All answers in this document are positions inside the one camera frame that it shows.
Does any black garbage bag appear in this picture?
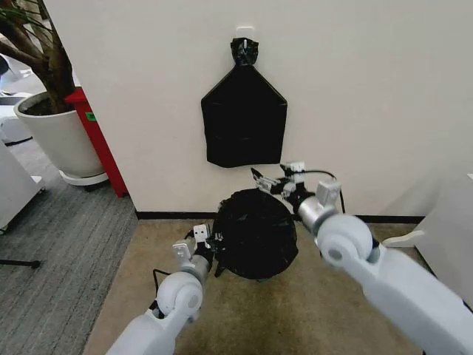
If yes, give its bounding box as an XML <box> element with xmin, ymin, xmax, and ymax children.
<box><xmin>211</xmin><ymin>187</ymin><xmax>300</xmax><ymax>280</ymax></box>

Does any black floor cable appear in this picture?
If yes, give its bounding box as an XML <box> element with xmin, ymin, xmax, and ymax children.
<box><xmin>0</xmin><ymin>258</ymin><xmax>42</xmax><ymax>270</ymax></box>

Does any flat black hanging bag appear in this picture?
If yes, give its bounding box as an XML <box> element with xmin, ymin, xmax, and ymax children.
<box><xmin>200</xmin><ymin>36</ymin><xmax>289</xmax><ymax>170</ymax></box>

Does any white wall hook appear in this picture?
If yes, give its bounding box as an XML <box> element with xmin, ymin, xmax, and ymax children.
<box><xmin>236</xmin><ymin>24</ymin><xmax>256</xmax><ymax>50</ymax></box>

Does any white wheeled pot saucer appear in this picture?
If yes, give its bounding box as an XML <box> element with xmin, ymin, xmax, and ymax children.
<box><xmin>60</xmin><ymin>169</ymin><xmax>111</xmax><ymax>192</ymax></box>

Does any white plant pot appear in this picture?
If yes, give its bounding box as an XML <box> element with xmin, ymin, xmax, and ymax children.
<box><xmin>13</xmin><ymin>91</ymin><xmax>106</xmax><ymax>179</ymax></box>

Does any white furniture panel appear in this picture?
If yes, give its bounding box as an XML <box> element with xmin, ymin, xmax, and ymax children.
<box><xmin>412</xmin><ymin>171</ymin><xmax>473</xmax><ymax>306</ymax></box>

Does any potted plant with brown trunk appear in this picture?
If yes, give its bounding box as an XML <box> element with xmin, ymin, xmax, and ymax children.
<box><xmin>0</xmin><ymin>0</ymin><xmax>78</xmax><ymax>114</ymax></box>

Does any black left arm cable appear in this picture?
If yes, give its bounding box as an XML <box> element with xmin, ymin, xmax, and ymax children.
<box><xmin>152</xmin><ymin>267</ymin><xmax>175</xmax><ymax>299</ymax></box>

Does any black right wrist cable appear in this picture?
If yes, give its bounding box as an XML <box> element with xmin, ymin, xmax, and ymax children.
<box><xmin>302</xmin><ymin>169</ymin><xmax>347</xmax><ymax>216</ymax></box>

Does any red post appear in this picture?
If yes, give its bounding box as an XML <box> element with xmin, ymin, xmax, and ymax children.
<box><xmin>64</xmin><ymin>85</ymin><xmax>130</xmax><ymax>199</ymax></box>

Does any white cabinet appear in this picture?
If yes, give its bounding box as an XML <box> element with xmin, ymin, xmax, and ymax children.
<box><xmin>0</xmin><ymin>139</ymin><xmax>47</xmax><ymax>237</ymax></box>

